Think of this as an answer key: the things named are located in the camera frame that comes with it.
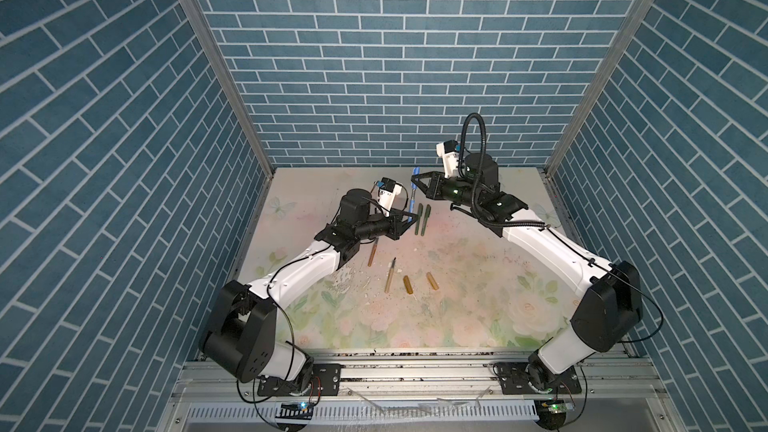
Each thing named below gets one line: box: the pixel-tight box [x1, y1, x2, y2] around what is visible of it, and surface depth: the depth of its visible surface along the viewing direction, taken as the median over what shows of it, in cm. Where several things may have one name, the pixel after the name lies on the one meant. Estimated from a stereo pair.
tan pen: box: [384, 257, 397, 293], surface depth 93 cm
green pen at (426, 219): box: [421, 204, 431, 237], surface depth 109 cm
